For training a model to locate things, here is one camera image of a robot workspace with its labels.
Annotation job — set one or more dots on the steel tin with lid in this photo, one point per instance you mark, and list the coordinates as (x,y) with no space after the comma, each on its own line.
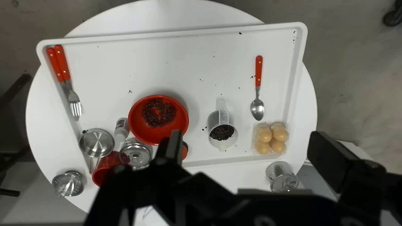
(135,154)

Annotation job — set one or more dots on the glass salt shaker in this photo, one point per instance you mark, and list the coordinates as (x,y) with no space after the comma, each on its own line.
(120,131)

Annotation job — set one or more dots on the pack of four eggs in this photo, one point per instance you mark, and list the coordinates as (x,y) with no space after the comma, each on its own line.
(270,139)

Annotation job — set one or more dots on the steel colander bowl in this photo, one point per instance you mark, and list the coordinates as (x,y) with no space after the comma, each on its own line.
(68,184)

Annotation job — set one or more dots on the small orange lidded cup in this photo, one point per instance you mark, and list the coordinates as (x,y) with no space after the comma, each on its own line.
(184,150)

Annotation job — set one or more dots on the red handled spoon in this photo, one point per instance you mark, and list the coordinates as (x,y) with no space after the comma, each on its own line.
(256,106)

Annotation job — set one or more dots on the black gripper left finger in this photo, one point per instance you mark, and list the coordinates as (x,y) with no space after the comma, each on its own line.
(179,198)

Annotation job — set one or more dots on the small steel bowl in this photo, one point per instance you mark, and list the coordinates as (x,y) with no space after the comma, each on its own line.
(96,142)

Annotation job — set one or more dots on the red mug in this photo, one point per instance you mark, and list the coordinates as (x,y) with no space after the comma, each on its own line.
(106,165)

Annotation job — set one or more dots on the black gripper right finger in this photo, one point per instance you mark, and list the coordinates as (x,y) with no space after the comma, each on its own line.
(364,188)

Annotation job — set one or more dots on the steel pot near eggs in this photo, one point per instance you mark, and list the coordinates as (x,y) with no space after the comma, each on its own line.
(281,178)

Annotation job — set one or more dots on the red bowl with beans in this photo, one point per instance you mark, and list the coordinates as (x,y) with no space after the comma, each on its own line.
(153,117)

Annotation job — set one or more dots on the white plastic tray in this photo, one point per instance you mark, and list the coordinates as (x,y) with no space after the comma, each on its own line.
(196,67)

